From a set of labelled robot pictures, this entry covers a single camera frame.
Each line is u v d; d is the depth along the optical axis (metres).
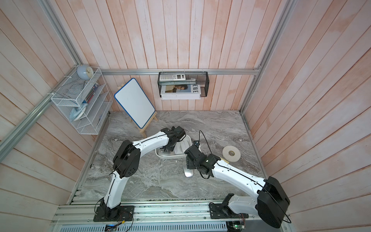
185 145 0.96
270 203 0.40
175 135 0.72
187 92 0.93
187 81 0.88
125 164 0.57
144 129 1.00
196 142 0.73
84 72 0.80
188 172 0.90
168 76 0.92
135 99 1.05
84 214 0.75
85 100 0.78
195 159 0.61
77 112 0.81
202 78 0.97
